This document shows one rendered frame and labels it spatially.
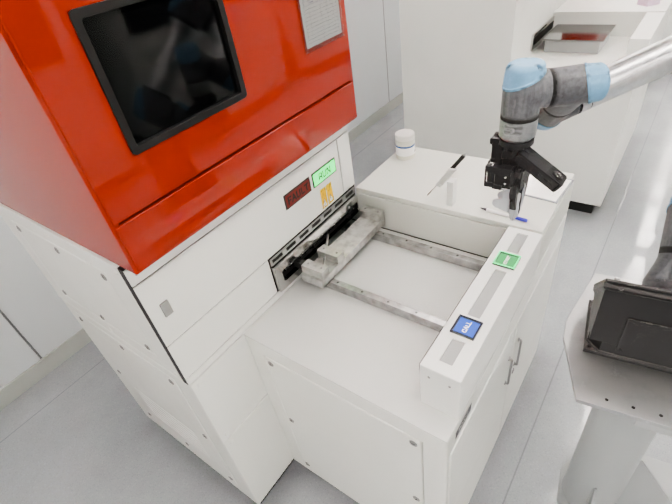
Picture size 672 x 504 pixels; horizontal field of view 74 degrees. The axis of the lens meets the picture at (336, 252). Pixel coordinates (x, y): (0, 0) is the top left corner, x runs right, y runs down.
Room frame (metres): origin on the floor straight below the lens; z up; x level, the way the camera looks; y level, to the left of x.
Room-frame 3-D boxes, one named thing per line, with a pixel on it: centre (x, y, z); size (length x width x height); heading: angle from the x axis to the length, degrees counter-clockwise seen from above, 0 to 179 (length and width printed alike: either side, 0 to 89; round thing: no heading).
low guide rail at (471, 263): (1.12, -0.27, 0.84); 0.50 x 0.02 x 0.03; 48
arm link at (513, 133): (0.86, -0.42, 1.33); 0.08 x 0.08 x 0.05
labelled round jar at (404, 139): (1.50, -0.32, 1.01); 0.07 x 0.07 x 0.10
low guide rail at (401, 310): (0.92, -0.09, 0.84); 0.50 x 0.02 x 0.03; 48
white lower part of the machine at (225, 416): (1.28, 0.43, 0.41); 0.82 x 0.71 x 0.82; 138
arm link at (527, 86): (0.86, -0.43, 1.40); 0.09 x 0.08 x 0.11; 82
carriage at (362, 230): (1.15, -0.03, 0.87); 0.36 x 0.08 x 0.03; 138
